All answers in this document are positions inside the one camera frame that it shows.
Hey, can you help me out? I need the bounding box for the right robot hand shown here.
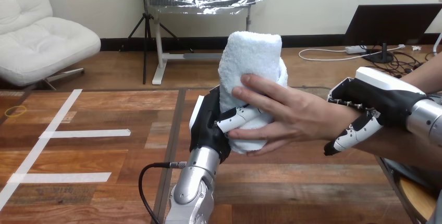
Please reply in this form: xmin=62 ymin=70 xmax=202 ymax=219
xmin=323 ymin=66 xmax=429 ymax=157

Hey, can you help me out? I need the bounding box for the person's hand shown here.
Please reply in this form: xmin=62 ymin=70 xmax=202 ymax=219
xmin=227 ymin=74 xmax=361 ymax=157

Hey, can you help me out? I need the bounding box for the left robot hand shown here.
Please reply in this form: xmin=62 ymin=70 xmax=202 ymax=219
xmin=189 ymin=84 xmax=264 ymax=164

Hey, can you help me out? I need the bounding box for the white towel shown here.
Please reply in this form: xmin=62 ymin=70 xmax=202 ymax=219
xmin=217 ymin=31 xmax=289 ymax=155

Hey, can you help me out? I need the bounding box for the person's forearm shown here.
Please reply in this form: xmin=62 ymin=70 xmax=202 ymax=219
xmin=340 ymin=52 xmax=442 ymax=172

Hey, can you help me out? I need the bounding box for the white power strip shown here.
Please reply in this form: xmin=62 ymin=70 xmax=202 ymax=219
xmin=345 ymin=45 xmax=368 ymax=55

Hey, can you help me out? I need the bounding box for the dark screen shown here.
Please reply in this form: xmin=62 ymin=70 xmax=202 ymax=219
xmin=343 ymin=3 xmax=442 ymax=65

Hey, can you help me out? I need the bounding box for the white desk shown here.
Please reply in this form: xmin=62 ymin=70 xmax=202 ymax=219
xmin=131 ymin=0 xmax=271 ymax=86

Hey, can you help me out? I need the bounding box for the black tripod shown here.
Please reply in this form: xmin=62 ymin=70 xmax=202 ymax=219
xmin=119 ymin=0 xmax=194 ymax=85

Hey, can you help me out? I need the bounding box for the white cushioned chair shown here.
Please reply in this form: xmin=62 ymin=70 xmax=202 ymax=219
xmin=0 ymin=0 xmax=102 ymax=91

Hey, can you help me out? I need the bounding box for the tangle of cables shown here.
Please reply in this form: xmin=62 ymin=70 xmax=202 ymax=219
xmin=298 ymin=44 xmax=442 ymax=79

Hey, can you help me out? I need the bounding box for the black cable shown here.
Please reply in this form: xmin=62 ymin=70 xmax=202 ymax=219
xmin=138 ymin=161 xmax=188 ymax=224

